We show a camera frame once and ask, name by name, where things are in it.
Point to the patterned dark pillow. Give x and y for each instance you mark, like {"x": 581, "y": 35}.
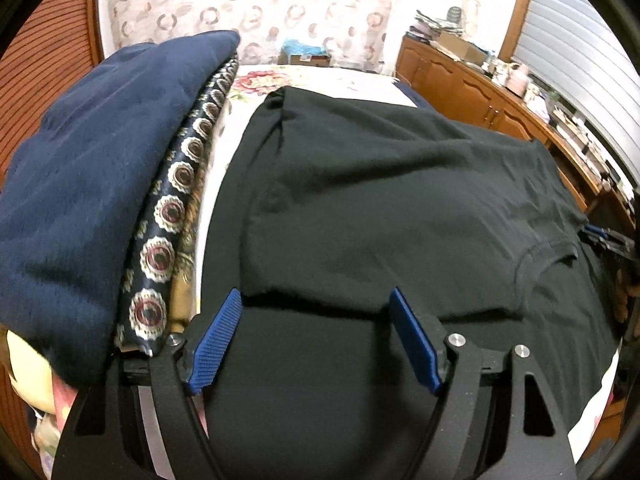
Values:
{"x": 157, "y": 294}

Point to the yellow plush toy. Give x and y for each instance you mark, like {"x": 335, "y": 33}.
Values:
{"x": 30, "y": 374}

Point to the cardboard box on cabinet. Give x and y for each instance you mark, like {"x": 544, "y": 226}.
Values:
{"x": 461, "y": 49}

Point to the navy blue folded blanket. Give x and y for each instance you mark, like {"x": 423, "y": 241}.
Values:
{"x": 74, "y": 190}

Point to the wooden side cabinet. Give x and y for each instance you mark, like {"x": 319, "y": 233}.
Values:
{"x": 462, "y": 94}

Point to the grey window blind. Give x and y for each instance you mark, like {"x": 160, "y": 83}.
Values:
{"x": 567, "y": 44}

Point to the wooden louvered wardrobe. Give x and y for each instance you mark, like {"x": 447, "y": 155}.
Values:
{"x": 59, "y": 43}

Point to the black printed t-shirt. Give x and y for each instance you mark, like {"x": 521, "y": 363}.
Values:
{"x": 329, "y": 206}

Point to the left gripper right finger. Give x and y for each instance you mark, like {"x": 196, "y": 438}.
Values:
{"x": 423, "y": 339}

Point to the circle patterned curtain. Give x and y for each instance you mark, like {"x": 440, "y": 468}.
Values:
{"x": 351, "y": 32}

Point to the pink kettle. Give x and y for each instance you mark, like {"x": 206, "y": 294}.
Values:
{"x": 517, "y": 79}

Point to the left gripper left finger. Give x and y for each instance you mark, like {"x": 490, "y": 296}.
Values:
{"x": 203, "y": 354}

